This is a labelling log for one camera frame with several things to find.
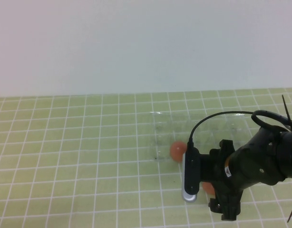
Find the brown egg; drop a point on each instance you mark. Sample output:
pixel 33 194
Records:
pixel 207 188
pixel 176 152

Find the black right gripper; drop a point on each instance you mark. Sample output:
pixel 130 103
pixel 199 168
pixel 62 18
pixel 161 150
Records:
pixel 253 161

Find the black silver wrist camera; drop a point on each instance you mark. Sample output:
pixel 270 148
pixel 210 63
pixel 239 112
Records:
pixel 191 171

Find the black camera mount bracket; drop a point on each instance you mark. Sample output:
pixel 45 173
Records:
pixel 206 168

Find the green white-grid tablecloth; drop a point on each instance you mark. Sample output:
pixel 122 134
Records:
pixel 65 154

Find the transparent plastic egg tray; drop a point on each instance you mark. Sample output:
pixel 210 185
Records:
pixel 165 128

